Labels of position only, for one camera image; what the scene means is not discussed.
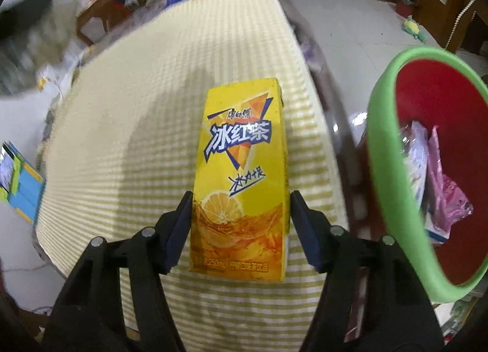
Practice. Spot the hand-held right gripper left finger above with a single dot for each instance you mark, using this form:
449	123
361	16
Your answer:
177	233

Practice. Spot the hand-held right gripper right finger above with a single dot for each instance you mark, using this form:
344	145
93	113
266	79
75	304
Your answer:
307	233

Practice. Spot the yellow tea carton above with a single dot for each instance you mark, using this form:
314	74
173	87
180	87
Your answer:
236	184

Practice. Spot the white blue milk carton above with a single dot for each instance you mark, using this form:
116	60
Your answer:
434	231

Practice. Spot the pink plastic wrapper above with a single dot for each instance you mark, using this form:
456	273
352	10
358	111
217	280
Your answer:
446	199

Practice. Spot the red bin with green rim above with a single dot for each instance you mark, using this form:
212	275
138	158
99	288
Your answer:
438	88

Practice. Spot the clear plastic wrapper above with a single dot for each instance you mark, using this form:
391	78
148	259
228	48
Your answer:
415	161

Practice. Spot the yellow checked tablecloth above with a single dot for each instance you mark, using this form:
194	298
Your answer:
152	88

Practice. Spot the green plush toy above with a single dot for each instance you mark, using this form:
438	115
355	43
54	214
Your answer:
413	27

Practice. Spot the small red floor bin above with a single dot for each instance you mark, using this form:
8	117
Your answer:
404	6

